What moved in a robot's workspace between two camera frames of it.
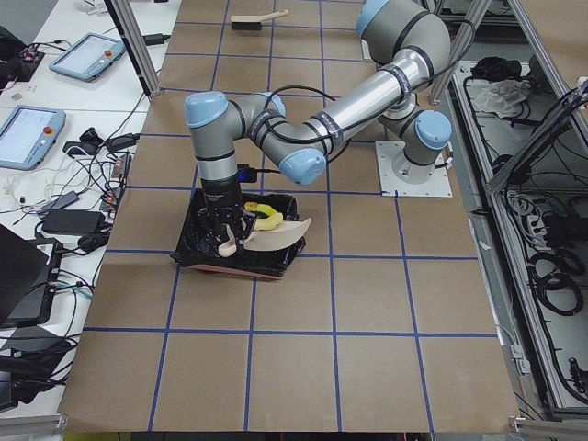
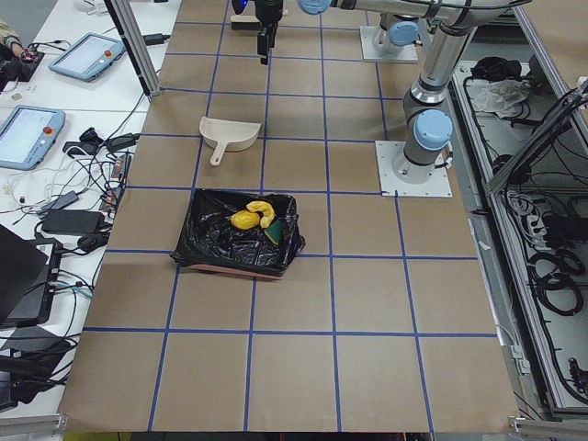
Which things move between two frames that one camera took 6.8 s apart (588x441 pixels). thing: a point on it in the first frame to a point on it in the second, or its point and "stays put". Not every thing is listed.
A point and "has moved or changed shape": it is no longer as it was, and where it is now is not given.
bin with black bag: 194,247 stays put
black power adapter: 73,221 stays put
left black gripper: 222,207 to 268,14
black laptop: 28,277 stays put
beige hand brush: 253,22 stays put
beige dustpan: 278,237 has moved or changed shape
